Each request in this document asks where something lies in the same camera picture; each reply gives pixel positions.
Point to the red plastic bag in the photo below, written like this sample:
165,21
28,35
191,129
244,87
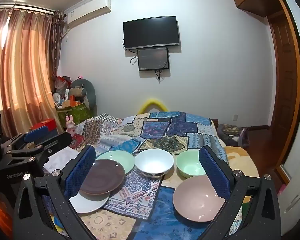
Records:
62,82

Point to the orange curtain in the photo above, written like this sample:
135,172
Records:
22,67

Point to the orange printed clothing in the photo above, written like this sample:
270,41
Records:
0,212

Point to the patchwork printed blanket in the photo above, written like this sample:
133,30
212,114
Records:
162,130

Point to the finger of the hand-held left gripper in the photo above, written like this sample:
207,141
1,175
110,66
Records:
57,141
36,133

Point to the dark blue box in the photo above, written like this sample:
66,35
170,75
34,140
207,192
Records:
52,131

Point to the brown plate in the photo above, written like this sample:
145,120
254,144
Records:
102,177

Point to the pink rabbit toy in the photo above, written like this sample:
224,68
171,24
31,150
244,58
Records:
70,125

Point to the yellow curved tube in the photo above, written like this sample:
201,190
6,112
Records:
152,103

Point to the small black wall monitor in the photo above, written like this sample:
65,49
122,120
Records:
153,58

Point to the grey plush toy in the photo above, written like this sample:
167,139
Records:
86,92

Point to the green bowl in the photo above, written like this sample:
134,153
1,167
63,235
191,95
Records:
190,165

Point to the red box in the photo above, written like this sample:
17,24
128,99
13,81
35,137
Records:
41,124

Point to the patterned bag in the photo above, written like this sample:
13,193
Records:
231,133

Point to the green plate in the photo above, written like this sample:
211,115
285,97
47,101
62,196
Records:
120,158

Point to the green storage box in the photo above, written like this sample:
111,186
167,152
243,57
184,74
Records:
77,115

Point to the white appliance with bottles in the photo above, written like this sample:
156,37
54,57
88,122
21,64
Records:
297,205

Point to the white bowl with dark spots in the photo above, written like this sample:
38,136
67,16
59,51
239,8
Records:
153,163

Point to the yellow fleece blanket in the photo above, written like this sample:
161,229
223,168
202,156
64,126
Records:
237,160

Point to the white air conditioner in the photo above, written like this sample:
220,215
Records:
88,11

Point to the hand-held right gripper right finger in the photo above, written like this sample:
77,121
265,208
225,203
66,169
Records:
213,172

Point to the brown patterned curtain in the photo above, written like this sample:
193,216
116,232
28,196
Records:
57,42

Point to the large black wall television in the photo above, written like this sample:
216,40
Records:
151,32

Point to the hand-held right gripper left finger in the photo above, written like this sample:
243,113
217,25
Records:
81,172

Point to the wooden door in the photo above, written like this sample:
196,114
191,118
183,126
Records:
283,92

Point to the white plate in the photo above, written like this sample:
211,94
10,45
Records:
90,203

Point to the white paper sheets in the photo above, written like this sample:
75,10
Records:
62,158

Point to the pink bowl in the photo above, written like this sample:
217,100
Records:
197,202

